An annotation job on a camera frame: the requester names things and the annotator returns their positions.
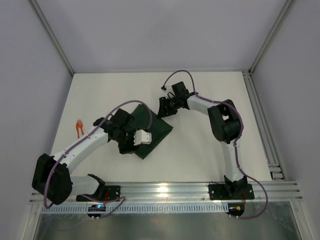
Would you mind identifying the dark green cloth napkin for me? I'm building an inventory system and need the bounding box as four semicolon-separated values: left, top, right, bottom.
128;104;173;159

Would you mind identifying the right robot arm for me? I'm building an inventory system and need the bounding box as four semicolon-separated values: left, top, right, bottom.
157;81;255;200

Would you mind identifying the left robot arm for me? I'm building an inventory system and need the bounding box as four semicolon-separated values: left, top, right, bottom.
31;109;142;209

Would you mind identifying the orange plastic fork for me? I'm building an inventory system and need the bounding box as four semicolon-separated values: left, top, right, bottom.
75;119;83;139

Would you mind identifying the left black controller board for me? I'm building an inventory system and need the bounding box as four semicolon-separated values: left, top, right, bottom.
86;204;106;218

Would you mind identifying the black controller board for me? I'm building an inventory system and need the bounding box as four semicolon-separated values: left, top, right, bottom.
86;204;106;218
227;203;245;218

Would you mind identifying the right black controller board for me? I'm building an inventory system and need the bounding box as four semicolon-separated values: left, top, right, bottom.
227;203;245;218

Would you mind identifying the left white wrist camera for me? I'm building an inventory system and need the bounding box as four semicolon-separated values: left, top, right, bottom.
133;129;152;146

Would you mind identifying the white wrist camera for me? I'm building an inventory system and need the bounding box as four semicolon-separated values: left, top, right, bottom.
133;129;152;146
160;85;172;92

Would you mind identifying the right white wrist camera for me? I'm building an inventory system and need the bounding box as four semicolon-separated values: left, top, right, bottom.
160;85;172;92

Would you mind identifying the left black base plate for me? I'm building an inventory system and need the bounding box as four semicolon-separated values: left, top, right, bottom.
76;185;121;203

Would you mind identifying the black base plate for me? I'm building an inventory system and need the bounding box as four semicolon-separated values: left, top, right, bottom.
208;184;255;200
76;185;121;203

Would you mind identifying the slotted grey cable duct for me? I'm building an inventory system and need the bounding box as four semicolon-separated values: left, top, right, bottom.
40;202;228;214

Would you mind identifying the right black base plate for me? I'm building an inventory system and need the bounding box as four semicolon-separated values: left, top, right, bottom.
208;184;255;200

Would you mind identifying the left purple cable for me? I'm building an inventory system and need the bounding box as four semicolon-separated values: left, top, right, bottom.
43;99;154;221

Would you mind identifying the right side aluminium rail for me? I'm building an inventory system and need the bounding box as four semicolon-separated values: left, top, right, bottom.
242;71;287;181

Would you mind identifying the aluminium rail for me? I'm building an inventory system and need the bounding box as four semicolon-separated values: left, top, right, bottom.
242;71;287;181
29;181;304;204

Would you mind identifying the front aluminium rail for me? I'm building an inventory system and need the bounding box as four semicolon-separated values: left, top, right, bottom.
29;181;304;204

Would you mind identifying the right rear frame post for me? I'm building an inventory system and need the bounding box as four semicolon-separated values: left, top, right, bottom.
248;0;296;75

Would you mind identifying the frame post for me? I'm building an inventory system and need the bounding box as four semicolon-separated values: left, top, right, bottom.
248;0;296;75
28;0;75;77

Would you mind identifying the left rear frame post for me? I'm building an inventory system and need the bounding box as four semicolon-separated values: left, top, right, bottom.
28;0;75;77

